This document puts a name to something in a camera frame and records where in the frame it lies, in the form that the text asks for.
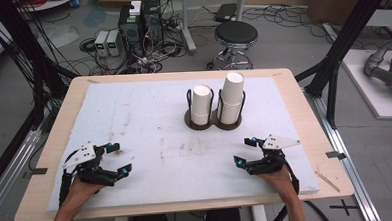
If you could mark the grey desk leg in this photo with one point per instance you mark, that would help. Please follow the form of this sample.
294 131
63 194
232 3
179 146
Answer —
187 31

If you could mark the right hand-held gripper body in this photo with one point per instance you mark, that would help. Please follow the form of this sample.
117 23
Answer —
273 162

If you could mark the person's right hand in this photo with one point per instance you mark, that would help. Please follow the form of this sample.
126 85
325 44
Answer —
280 180

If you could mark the person's legs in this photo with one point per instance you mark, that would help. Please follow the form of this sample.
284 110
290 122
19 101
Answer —
222 220

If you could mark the black flat device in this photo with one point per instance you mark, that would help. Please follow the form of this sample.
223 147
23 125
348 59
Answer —
225 12

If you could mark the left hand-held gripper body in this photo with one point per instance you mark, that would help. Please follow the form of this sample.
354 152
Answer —
86 175

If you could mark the black round stool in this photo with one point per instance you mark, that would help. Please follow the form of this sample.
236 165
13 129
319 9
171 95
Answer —
235 32

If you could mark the black tape piece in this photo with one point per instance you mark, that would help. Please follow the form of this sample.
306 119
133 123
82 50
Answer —
39 171
336 155

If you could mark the thin wooden stick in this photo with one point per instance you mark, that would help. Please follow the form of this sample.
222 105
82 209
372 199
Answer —
327 181

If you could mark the white platform board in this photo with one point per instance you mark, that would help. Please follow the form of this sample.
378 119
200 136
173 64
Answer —
366 89

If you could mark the person's left hand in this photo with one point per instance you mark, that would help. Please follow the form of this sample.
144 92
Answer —
84 192

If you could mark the black tape cross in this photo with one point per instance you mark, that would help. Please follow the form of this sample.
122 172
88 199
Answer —
344 206

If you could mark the small white box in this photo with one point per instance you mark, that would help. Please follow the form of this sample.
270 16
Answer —
135 8

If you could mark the grey bench power supply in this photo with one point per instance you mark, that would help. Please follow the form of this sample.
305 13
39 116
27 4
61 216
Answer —
113 42
101 43

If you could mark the short stack of white cups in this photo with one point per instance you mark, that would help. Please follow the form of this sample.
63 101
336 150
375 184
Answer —
201 103

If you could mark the white foam mat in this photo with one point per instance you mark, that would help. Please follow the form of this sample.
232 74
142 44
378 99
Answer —
151 125

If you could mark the cardboard box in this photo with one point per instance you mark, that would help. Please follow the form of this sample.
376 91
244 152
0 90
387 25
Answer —
339 4

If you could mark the aluminium floor rail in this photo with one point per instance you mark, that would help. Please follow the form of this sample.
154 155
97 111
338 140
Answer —
10 178
346 157

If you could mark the tall stack of white cups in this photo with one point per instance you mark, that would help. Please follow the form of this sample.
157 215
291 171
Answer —
231 95

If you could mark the black computer tower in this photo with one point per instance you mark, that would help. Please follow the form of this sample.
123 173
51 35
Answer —
152 19
130 33

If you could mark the brown cup holder black rods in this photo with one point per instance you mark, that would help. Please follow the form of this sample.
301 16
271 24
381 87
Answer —
215 120

